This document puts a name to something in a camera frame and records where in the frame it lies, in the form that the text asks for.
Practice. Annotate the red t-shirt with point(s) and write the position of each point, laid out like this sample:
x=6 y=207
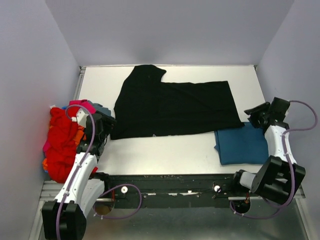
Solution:
x=61 y=155

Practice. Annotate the magenta t-shirt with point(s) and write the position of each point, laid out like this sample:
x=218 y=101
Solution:
x=84 y=103

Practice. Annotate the orange t-shirt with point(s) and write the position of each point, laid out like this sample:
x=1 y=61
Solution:
x=77 y=138

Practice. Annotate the aluminium frame rail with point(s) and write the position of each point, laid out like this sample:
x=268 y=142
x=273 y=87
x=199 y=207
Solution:
x=49 y=190

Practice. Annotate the folded teal t-shirt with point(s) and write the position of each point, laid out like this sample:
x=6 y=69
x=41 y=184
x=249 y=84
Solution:
x=245 y=145

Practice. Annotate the grey-blue t-shirt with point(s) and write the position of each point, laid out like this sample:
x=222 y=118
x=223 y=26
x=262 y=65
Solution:
x=100 y=108

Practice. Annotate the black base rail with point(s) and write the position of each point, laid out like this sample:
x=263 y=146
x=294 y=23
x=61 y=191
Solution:
x=170 y=191

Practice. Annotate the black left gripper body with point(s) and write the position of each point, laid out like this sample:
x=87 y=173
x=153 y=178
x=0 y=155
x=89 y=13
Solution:
x=109 y=123

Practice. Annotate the black t-shirt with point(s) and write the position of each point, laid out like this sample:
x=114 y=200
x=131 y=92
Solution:
x=148 y=107

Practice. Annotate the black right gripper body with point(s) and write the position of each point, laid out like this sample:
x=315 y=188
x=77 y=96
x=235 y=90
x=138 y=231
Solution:
x=256 y=119

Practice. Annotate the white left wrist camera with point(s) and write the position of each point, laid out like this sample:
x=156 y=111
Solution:
x=81 y=116

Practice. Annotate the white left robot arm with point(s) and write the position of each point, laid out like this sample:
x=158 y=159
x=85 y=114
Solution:
x=65 y=217

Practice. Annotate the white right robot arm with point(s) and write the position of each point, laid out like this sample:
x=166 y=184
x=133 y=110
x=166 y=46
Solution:
x=280 y=176

